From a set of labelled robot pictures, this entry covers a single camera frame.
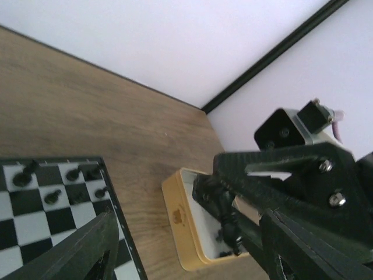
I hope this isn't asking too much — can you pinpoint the black chess piece corner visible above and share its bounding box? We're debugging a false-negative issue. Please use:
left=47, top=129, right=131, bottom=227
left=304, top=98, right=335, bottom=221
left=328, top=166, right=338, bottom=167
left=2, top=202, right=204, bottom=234
left=86, top=164, right=101, bottom=180

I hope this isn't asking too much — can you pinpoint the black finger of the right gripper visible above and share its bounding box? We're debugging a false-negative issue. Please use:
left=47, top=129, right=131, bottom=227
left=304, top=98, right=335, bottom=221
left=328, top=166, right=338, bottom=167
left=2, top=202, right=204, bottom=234
left=192, top=148, right=330, bottom=228

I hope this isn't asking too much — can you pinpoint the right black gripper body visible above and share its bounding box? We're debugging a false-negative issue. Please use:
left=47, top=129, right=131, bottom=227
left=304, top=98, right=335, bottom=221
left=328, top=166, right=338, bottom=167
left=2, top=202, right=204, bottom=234
left=279, top=142, right=372, bottom=263

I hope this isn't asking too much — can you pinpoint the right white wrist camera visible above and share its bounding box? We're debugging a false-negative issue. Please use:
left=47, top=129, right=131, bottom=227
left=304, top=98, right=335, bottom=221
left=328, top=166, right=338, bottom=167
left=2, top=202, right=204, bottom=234
left=254, top=99, right=344, bottom=150

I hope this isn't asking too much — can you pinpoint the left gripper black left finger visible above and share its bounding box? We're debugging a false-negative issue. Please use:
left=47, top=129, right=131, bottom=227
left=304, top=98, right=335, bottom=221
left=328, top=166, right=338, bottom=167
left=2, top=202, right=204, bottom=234
left=4, top=212, right=119, bottom=279

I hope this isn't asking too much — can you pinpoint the black grey chessboard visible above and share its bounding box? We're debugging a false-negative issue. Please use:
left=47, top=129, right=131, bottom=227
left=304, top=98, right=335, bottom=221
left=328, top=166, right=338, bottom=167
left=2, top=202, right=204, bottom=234
left=1, top=157, right=147, bottom=279

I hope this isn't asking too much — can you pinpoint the pile of black chess pieces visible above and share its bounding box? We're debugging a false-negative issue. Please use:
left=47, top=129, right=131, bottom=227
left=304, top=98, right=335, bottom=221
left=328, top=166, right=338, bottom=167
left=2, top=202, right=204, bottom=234
left=215, top=229, right=242, bottom=258

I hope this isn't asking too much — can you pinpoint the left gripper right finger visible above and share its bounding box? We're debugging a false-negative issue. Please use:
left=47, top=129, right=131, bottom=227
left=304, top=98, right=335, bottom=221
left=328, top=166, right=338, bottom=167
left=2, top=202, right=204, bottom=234
left=261, top=210, right=372, bottom=279

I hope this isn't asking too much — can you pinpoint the black chess pawn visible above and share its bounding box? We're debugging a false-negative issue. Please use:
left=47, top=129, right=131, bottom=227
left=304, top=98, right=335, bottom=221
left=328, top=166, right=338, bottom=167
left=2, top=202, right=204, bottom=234
left=44, top=190, right=62, bottom=205
left=94, top=187, right=110, bottom=200
left=72, top=192, right=89, bottom=205

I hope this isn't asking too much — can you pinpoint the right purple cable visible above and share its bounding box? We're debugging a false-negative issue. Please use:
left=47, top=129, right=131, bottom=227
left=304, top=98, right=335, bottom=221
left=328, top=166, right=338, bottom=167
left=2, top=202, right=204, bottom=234
left=332, top=109, right=346, bottom=144

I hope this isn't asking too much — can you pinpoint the tall black chess piece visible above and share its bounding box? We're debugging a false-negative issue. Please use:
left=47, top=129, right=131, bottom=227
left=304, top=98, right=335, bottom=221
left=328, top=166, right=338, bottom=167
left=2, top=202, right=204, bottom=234
left=199, top=176, right=242, bottom=256

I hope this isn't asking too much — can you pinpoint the yellow metal tin box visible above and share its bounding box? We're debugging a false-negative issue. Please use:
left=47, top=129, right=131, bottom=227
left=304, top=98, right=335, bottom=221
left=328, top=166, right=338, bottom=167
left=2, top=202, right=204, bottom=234
left=161, top=168, right=251, bottom=271

